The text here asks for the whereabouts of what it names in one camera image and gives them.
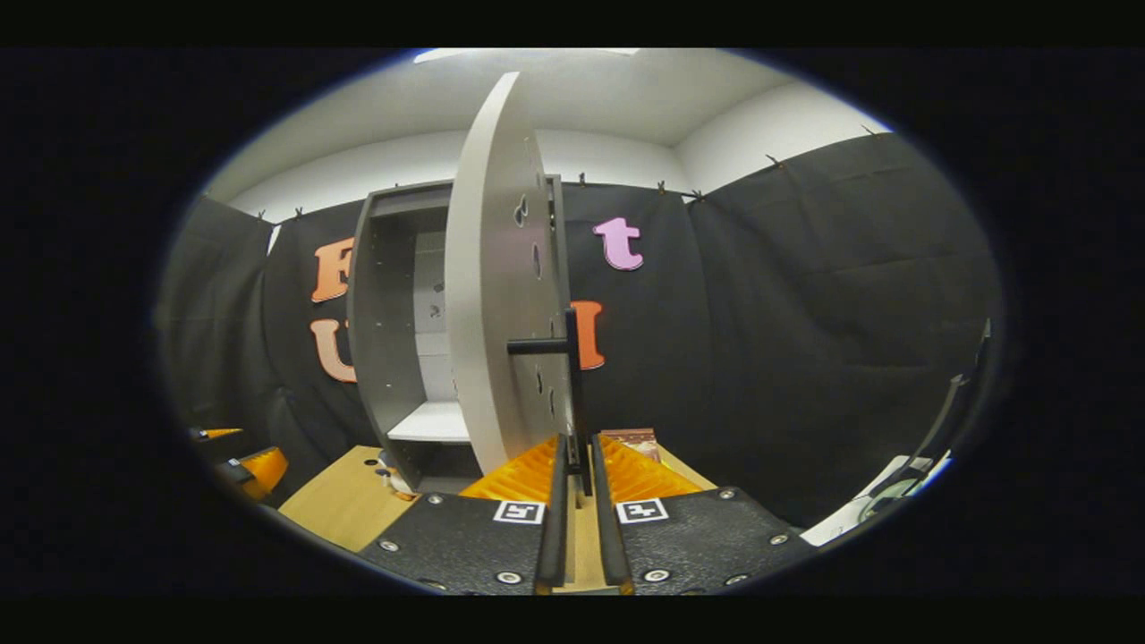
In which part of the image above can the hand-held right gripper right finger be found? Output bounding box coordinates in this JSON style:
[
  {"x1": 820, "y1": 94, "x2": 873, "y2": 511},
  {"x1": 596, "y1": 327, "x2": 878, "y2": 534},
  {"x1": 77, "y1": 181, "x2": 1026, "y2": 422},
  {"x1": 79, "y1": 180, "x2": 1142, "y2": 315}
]
[{"x1": 589, "y1": 434, "x2": 810, "y2": 596}]

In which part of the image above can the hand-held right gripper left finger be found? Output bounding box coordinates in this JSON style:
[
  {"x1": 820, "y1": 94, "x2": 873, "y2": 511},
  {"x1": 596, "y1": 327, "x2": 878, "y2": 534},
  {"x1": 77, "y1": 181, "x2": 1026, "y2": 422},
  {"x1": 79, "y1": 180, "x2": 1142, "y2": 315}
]
[{"x1": 358, "y1": 434, "x2": 573, "y2": 596}]

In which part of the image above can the grey cabinet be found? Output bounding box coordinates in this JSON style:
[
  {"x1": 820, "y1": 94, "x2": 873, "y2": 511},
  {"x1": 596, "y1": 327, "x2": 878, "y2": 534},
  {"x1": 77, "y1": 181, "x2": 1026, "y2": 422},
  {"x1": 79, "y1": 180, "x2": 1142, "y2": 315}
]
[{"x1": 347, "y1": 174, "x2": 573, "y2": 495}]

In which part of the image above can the black door handle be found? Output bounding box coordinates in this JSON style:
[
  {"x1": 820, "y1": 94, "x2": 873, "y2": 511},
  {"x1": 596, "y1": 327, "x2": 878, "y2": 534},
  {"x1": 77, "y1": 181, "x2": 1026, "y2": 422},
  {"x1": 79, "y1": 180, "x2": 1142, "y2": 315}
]
[{"x1": 507, "y1": 307, "x2": 591, "y2": 497}]

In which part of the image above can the beige cabinet door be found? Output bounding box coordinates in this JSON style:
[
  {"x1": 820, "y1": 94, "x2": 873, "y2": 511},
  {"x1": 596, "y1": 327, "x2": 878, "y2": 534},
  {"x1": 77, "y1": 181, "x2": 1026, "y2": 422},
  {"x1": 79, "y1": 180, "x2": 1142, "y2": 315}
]
[{"x1": 445, "y1": 72, "x2": 575, "y2": 475}]

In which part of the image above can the white cabinet shelf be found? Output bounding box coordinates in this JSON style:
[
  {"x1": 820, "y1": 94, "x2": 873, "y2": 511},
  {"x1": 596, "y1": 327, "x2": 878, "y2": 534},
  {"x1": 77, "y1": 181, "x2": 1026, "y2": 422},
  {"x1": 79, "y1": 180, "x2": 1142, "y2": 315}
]
[{"x1": 386, "y1": 401, "x2": 471, "y2": 445}]

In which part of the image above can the brown cover book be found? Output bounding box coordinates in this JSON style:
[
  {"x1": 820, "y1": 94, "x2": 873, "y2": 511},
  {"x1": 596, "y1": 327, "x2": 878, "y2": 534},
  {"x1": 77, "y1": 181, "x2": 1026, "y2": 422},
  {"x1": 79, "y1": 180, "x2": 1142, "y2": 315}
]
[{"x1": 601, "y1": 428, "x2": 663, "y2": 462}]

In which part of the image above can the penguin plush toy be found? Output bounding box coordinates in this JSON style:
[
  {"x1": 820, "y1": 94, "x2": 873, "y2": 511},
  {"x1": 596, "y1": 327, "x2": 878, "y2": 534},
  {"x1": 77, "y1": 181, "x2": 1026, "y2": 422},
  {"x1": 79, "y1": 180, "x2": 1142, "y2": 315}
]
[{"x1": 376, "y1": 450, "x2": 419, "y2": 500}]

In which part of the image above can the black backdrop cloth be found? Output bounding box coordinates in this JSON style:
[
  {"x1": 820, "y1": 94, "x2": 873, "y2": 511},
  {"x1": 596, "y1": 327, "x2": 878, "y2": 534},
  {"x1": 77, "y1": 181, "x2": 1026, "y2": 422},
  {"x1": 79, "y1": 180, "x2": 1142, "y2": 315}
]
[{"x1": 157, "y1": 132, "x2": 1003, "y2": 529}]

